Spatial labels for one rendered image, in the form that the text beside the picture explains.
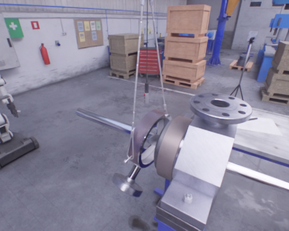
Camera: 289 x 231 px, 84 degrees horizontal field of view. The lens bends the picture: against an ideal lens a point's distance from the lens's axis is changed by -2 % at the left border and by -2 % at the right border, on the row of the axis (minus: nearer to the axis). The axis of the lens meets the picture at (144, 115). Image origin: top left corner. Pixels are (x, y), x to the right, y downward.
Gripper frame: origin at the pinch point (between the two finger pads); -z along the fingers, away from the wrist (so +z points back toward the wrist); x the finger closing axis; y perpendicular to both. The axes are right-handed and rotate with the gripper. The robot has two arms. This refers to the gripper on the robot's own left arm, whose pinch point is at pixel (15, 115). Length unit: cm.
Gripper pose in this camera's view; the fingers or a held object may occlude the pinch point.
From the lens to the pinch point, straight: 298.2
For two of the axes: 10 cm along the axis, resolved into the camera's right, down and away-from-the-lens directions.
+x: 8.2, 0.9, -5.6
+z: -1.7, -9.0, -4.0
